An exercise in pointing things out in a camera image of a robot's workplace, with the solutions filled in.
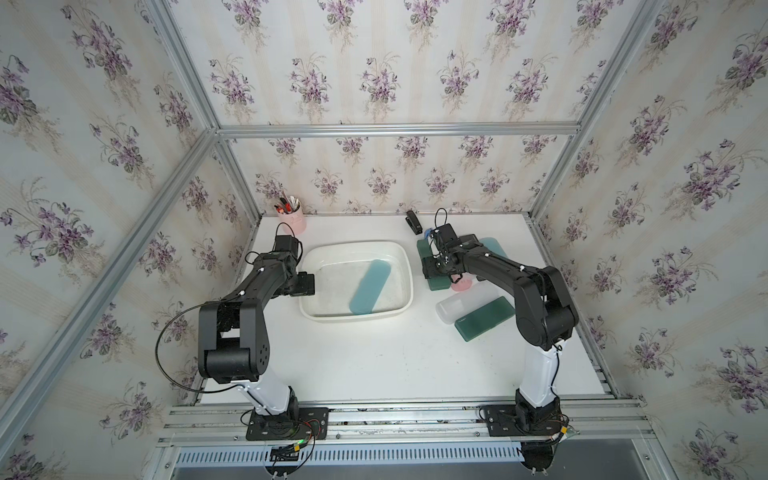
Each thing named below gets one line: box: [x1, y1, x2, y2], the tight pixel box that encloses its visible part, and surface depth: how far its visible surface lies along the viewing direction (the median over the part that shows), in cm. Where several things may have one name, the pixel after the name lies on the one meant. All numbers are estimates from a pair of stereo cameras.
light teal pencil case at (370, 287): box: [349, 259, 391, 315], surface depth 101 cm
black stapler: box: [405, 210, 423, 235], surface depth 117 cm
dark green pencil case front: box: [454, 296, 516, 342], surface depth 91 cm
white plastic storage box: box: [300, 241, 414, 322], surface depth 103 cm
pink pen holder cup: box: [276, 202, 307, 236], surface depth 110 cm
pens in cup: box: [274, 196, 300, 215], surface depth 110 cm
